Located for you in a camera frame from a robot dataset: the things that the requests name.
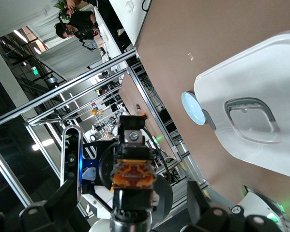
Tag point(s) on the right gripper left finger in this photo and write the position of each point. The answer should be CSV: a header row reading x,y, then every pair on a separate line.
x,y
57,212

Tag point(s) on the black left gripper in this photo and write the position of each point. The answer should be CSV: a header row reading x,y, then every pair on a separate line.
x,y
164,200

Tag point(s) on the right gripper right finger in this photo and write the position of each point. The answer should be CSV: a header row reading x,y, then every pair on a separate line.
x,y
202,212

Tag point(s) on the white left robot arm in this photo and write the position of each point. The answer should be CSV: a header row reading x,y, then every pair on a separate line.
x,y
261,205

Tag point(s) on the yellow round object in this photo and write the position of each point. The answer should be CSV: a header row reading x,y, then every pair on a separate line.
x,y
95,111

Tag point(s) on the neighbouring brown table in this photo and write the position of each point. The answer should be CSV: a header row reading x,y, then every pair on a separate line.
x,y
135,96

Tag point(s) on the light blue round plate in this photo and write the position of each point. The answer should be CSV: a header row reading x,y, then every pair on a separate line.
x,y
192,107

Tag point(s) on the small clear tape piece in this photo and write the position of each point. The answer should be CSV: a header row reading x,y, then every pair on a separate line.
x,y
191,56

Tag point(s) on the white desk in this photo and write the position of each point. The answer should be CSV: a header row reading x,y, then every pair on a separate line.
x,y
111,41

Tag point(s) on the green exit sign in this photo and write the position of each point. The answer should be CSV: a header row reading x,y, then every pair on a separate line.
x,y
35,71

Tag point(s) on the white lidded box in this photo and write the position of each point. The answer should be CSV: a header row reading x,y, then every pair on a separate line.
x,y
268,72

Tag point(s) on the person in black shirt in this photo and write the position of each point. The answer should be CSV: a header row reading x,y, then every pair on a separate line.
x,y
81,21

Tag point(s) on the green potted plant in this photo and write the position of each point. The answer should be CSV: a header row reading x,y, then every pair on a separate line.
x,y
61,4

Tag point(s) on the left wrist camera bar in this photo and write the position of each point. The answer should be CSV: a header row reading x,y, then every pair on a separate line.
x,y
71,145

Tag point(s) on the aluminium frame cage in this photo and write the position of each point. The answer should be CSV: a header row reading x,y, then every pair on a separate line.
x,y
62,87

